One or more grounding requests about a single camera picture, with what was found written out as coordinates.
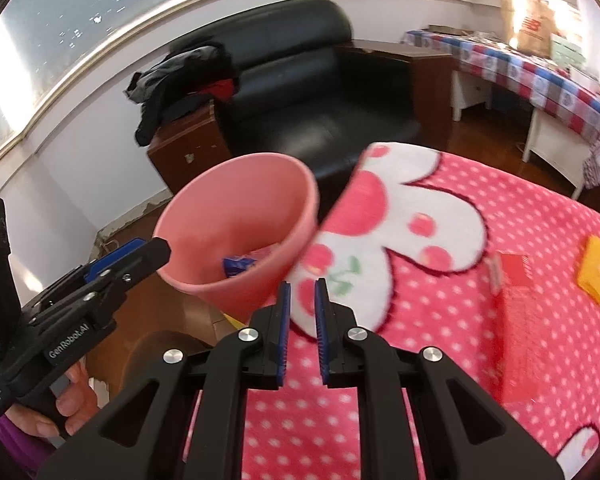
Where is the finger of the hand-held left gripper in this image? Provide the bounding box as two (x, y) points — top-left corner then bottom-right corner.
(87, 238), (146, 281)
(80, 238), (172, 307)

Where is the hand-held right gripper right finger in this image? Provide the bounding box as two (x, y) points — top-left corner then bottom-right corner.
(314, 277), (566, 480)

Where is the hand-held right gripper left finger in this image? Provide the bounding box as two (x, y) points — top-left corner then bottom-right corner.
(35, 281), (293, 480)

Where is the blue carton box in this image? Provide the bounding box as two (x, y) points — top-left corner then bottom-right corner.
(222, 255), (261, 278)

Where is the pink plastic bucket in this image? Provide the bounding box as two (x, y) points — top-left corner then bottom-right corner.
(152, 154), (320, 323)

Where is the person's left forearm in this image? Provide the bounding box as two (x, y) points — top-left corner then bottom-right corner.
(0, 410), (51, 476)

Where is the person's left hand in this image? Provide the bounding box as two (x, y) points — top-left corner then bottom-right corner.
(2, 360), (92, 443)

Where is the wooden cabinet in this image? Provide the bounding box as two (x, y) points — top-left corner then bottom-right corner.
(146, 100), (233, 196)

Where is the dark clothes pile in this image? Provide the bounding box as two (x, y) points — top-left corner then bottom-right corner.
(125, 45), (238, 148)

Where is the large red plastic packet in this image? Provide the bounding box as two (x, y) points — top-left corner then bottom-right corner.
(485, 252), (548, 405)

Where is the black leather sofa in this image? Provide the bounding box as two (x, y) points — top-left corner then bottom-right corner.
(220, 0), (421, 181)

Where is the pink printed blanket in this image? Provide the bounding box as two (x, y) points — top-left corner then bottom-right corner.
(182, 142), (600, 480)

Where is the dark wooden side table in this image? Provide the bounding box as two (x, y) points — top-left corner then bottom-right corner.
(335, 39), (456, 133)

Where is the yellow foam net sleeve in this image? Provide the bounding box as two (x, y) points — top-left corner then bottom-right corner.
(575, 235), (600, 306)

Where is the white table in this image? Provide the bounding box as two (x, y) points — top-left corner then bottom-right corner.
(450, 70), (596, 201)

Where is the checkered cloth table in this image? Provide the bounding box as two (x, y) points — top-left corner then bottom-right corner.
(402, 27), (600, 191)

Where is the brown paper shopping bag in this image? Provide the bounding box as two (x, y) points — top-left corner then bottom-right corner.
(500, 0), (553, 58)

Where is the green box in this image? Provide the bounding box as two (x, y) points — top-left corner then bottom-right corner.
(550, 32), (586, 73)

